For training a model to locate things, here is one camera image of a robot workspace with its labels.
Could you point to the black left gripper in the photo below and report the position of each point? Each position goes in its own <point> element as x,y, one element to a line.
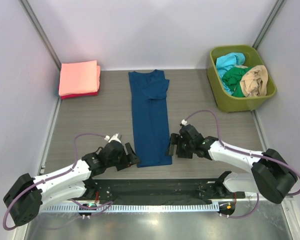
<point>130,159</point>

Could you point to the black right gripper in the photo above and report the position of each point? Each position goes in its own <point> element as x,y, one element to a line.
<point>175,139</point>

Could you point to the blue Mickey Mouse t-shirt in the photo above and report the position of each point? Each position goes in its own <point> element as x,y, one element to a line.
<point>150,122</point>

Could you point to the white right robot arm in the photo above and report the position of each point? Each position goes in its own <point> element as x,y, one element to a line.
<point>266,173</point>

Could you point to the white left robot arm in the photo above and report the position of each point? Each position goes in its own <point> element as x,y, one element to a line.
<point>30,195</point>

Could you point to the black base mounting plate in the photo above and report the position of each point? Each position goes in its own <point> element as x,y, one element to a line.
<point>201,188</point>

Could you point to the green crumpled t-shirt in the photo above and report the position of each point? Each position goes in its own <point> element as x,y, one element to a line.
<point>232,78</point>

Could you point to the olive green plastic bin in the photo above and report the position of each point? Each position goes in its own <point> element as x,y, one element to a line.
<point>224,101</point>

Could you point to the folded red t-shirt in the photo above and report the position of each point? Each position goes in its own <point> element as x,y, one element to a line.
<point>77,95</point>

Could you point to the light blue crumpled t-shirt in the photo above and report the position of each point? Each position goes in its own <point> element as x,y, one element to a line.
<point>227,62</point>

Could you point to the folded pink t-shirt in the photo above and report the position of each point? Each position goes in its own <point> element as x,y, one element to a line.
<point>79,78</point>

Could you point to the beige crumpled t-shirt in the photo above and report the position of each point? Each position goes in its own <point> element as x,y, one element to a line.
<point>254,82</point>

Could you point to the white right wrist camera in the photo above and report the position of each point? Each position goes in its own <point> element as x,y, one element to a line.
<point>184,123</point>

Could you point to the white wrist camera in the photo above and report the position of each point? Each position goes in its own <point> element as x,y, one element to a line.
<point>116,137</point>
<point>184,123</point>

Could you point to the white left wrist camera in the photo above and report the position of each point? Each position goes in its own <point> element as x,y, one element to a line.
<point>116,137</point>

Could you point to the white slotted cable duct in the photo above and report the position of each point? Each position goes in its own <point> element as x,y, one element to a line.
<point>70,207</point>

